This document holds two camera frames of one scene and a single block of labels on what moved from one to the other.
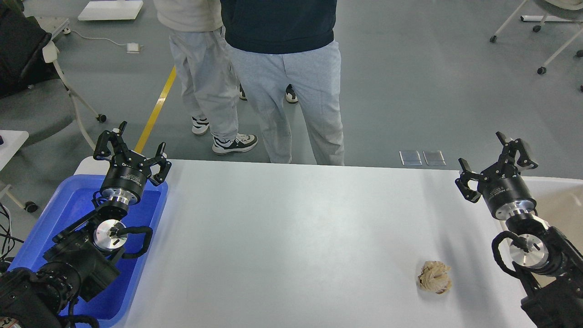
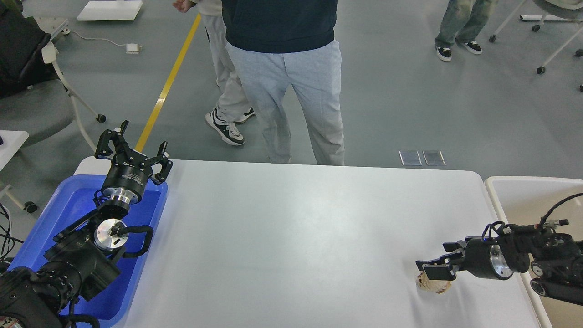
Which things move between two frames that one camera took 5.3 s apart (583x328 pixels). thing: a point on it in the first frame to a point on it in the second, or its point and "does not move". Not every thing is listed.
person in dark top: [273, 42] does not move
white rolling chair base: [545, 18] does not move
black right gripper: [505, 192] to [483, 258]
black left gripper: [126, 177] does not move
